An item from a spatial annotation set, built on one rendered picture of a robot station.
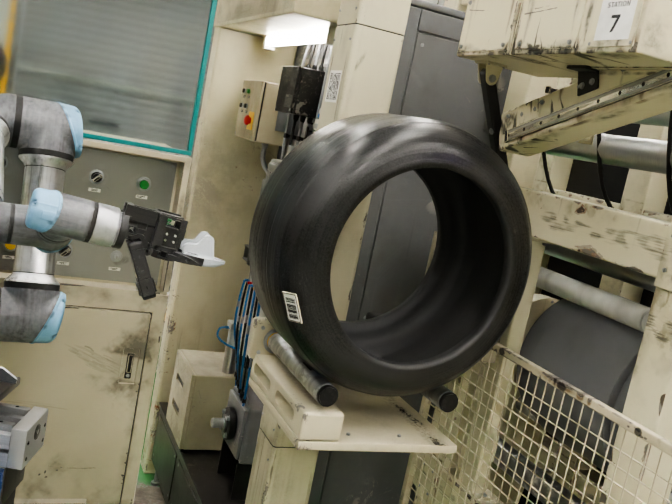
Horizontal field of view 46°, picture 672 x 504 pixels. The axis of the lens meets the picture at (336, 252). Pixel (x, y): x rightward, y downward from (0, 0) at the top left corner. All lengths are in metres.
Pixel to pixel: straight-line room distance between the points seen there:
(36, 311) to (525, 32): 1.19
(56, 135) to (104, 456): 0.90
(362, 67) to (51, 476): 1.33
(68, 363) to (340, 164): 1.01
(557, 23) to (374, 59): 0.45
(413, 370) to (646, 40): 0.75
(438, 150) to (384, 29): 0.46
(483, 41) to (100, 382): 1.30
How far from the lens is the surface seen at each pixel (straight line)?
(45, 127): 1.84
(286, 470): 2.05
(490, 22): 1.86
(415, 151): 1.50
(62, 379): 2.19
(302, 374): 1.65
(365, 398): 1.91
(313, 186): 1.46
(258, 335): 1.86
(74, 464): 2.29
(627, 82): 1.67
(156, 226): 1.47
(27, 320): 1.81
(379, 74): 1.88
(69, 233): 1.46
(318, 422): 1.59
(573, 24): 1.62
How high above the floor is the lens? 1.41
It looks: 9 degrees down
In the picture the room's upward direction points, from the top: 11 degrees clockwise
